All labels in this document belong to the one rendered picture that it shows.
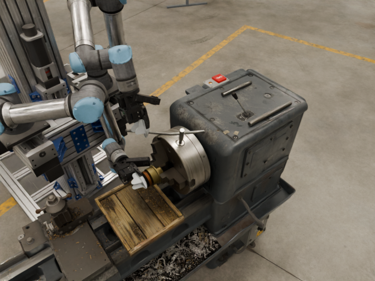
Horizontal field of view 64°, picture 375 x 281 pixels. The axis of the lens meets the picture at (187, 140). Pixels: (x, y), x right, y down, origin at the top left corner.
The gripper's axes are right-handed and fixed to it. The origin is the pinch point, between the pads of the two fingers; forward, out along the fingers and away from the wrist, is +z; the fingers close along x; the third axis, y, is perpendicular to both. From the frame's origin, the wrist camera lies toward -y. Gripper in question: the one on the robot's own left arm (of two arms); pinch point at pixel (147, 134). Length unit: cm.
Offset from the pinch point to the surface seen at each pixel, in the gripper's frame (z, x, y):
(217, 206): 55, 4, -26
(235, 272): 137, -9, -41
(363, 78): 110, -85, -352
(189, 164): 19.0, 7.1, -12.5
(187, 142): 11.9, 1.3, -17.0
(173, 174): 24.9, 0.1, -7.2
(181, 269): 81, 3, 2
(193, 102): 3.9, -15.6, -35.4
